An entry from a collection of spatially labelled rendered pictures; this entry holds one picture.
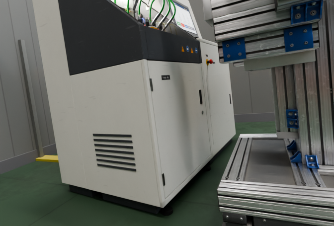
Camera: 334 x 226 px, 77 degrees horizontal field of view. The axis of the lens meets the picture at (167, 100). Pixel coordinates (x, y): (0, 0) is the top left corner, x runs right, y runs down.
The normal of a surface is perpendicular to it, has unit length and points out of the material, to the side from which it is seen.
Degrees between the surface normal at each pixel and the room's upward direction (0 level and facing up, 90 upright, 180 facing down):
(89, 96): 90
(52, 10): 90
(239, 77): 90
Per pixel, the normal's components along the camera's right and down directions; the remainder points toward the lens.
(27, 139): 0.90, -0.08
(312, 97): -0.42, 0.11
